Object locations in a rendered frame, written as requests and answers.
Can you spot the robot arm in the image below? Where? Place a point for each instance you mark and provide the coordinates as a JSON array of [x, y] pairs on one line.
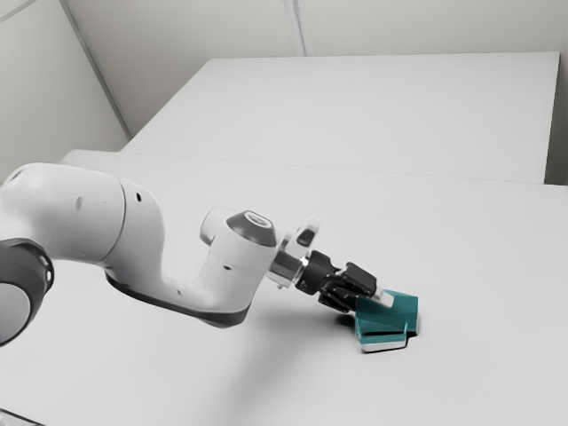
[[133, 248]]

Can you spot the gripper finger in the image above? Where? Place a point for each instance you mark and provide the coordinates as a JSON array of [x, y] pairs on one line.
[[361, 277], [337, 299]]

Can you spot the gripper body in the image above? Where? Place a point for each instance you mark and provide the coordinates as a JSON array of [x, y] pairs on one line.
[[317, 273]]

